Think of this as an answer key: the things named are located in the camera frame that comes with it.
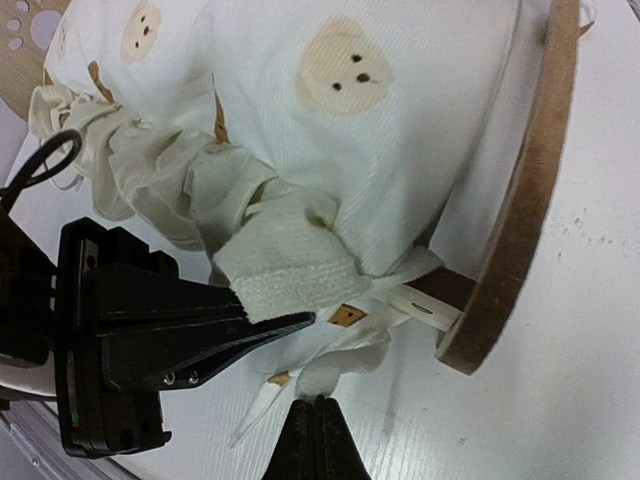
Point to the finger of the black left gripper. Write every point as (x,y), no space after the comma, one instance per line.
(126,293)
(188,355)

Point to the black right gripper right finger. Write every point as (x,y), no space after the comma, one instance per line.
(336,454)

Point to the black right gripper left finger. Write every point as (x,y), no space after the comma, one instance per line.
(294,455)

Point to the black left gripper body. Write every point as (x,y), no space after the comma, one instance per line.
(94,421)

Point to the bear print cushion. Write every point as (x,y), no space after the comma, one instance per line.
(300,150)

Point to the wooden pet bed frame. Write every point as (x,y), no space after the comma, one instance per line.
(520,200)

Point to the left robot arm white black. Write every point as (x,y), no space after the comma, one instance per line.
(118,322)

